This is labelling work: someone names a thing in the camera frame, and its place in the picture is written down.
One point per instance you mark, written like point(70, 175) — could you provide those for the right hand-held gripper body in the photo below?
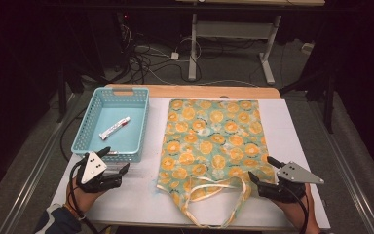
point(293, 174)

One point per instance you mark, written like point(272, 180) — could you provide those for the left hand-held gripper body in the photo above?
point(92, 167)

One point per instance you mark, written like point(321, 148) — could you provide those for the white red tube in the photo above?
point(115, 127)

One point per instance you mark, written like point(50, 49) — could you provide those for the light blue plastic basket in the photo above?
point(117, 120)

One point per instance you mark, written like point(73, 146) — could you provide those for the orange print cloth bag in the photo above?
point(214, 143)

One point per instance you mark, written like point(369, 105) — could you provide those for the person's left hand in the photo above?
point(82, 200)

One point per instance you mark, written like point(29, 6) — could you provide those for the person's right hand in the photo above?
point(300, 214)

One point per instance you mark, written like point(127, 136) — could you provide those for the white table mat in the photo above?
point(292, 130)

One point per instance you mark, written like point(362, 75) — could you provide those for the dark metal stand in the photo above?
point(61, 97)

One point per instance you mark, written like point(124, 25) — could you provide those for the wooden table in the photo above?
point(188, 91)

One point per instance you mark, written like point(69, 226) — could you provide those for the small white floor box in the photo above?
point(307, 48)

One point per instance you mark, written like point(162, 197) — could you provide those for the white power adapter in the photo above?
point(175, 56)

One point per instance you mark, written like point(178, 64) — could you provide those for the metal floor rail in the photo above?
point(29, 182)
point(347, 169)

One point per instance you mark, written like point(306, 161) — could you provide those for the white metal desk frame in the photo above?
point(230, 30)

